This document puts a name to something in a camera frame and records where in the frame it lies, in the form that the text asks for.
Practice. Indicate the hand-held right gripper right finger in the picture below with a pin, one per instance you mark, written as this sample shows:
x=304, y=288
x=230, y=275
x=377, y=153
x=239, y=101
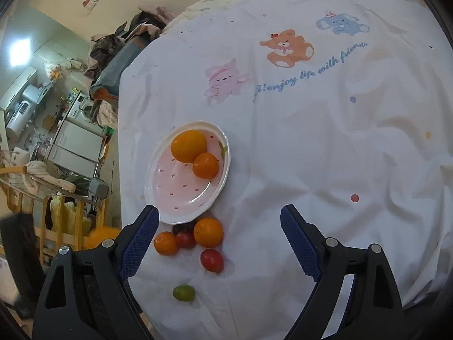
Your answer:
x=300, y=244

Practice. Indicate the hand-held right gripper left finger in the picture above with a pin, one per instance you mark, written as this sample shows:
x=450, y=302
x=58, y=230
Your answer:
x=139, y=244

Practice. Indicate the small orange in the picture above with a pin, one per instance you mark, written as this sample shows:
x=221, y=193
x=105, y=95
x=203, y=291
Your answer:
x=165, y=243
x=99, y=235

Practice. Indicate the dark purple plum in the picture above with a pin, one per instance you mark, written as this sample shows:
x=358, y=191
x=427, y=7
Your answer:
x=179, y=227

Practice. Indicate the red plum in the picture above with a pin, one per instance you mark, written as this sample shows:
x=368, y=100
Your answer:
x=211, y=260
x=186, y=239

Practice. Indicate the green plum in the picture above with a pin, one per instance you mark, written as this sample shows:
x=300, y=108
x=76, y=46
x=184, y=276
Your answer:
x=183, y=293

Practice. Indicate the pink strawberry-print plate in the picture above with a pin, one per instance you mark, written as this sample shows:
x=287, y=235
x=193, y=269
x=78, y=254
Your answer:
x=177, y=187

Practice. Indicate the grey stool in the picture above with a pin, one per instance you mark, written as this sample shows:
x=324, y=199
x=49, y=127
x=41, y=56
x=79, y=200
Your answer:
x=98, y=187

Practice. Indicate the wooden rack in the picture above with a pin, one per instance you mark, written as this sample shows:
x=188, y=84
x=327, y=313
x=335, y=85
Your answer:
x=39, y=233

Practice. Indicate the white printed blanket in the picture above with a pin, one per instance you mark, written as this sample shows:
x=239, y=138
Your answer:
x=318, y=141

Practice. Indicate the large orange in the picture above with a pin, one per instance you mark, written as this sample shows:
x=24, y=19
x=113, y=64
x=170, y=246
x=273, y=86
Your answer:
x=188, y=146

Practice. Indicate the green dustpan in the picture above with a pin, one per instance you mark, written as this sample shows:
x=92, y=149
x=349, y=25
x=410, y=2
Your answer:
x=109, y=131

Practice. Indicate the beige cloth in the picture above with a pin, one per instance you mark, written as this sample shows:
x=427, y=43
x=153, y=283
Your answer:
x=42, y=175

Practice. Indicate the white cabinet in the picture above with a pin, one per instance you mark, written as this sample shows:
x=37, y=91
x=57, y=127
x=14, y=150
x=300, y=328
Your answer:
x=76, y=141

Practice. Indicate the dark object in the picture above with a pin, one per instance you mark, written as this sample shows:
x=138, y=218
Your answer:
x=17, y=255

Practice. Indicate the floral cloth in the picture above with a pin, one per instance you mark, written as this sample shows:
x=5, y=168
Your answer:
x=108, y=113

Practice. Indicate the white washing machine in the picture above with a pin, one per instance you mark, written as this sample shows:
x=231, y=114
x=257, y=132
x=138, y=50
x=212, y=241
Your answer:
x=83, y=108

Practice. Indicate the white kitchen appliance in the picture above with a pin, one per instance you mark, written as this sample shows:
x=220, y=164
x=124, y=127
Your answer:
x=16, y=117

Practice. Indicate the grey blue cushion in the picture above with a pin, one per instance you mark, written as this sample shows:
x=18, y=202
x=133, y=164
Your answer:
x=116, y=65

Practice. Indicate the pile of clothes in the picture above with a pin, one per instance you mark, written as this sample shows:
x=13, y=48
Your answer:
x=138, y=28

